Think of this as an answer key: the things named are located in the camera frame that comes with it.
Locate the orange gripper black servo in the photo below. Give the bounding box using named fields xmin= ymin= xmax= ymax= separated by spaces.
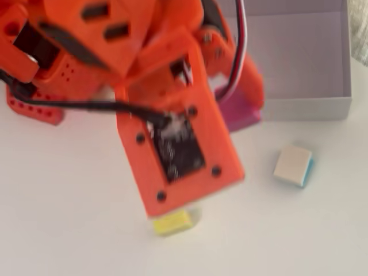
xmin=195 ymin=25 xmax=266 ymax=112

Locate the pink foam cuboid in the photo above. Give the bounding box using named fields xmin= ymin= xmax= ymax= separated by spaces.
xmin=214 ymin=86 xmax=263 ymax=133

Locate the white cardboard bin box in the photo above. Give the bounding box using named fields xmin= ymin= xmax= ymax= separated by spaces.
xmin=217 ymin=0 xmax=353 ymax=122

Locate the white foam cuboid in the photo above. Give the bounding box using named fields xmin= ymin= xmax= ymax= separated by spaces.
xmin=273 ymin=144 xmax=313 ymax=185

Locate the blue foam cuboid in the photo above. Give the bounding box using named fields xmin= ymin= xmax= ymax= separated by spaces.
xmin=298 ymin=156 xmax=316 ymax=189

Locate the yellow foam cuboid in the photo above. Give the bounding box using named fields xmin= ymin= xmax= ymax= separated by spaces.
xmin=152 ymin=209 xmax=194 ymax=237

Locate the grey woven floor rug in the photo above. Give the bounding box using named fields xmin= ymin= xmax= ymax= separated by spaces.
xmin=347 ymin=0 xmax=368 ymax=67

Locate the red white black servo wire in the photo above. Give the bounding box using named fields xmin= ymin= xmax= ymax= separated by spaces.
xmin=201 ymin=0 xmax=248 ymax=101

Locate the wrist camera in orange mount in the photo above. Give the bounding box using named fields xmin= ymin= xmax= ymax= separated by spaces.
xmin=114 ymin=43 xmax=246 ymax=220

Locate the orange robot base plate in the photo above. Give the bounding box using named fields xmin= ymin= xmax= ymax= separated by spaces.
xmin=5 ymin=88 xmax=66 ymax=127

